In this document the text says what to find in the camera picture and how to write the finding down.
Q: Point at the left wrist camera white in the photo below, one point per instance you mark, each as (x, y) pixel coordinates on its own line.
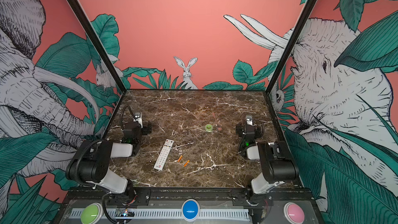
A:
(138, 119)

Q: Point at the small circuit board with leds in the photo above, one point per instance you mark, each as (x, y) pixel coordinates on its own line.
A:
(125, 213)

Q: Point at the blue push button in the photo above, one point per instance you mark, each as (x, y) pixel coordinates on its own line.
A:
(190, 210)

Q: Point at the pink push button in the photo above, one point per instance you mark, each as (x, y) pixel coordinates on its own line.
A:
(293, 213)

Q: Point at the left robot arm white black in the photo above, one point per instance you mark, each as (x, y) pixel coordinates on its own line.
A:
(90, 164)

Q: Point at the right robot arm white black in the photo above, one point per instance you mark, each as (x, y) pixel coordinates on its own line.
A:
(276, 162)

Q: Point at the white remote control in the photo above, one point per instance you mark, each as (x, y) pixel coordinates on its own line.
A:
(163, 155)

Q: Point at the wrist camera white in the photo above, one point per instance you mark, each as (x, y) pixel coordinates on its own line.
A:
(249, 119)
(138, 119)

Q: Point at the green push button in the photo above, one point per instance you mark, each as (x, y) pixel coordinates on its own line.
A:
(92, 214)

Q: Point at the black front mounting rail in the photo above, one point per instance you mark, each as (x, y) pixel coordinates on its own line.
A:
(238, 196)

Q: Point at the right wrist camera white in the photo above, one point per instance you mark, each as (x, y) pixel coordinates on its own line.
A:
(249, 119)

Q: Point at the white slotted cable duct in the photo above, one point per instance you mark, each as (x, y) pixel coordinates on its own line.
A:
(173, 213)

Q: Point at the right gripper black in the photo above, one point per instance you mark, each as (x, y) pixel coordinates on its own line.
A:
(240, 129)

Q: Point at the green tape roll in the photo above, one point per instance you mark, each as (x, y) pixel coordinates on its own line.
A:
(208, 128)

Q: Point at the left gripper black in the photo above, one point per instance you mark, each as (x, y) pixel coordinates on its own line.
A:
(145, 129)

